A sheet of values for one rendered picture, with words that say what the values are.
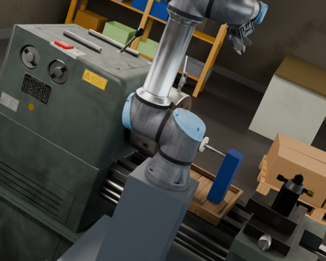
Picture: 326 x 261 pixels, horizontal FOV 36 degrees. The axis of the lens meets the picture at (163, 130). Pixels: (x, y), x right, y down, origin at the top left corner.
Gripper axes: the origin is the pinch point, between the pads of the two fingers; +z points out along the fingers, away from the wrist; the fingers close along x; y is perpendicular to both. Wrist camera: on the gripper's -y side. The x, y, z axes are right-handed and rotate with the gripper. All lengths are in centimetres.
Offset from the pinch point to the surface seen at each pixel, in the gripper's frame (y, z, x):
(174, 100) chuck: -7.9, 7.1, -32.7
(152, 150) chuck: -8, 22, -50
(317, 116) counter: -210, 286, 256
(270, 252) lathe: 48, 48, -46
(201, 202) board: 11, 44, -46
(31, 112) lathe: -47, -3, -78
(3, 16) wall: -449, 71, 27
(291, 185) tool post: 40, 37, -23
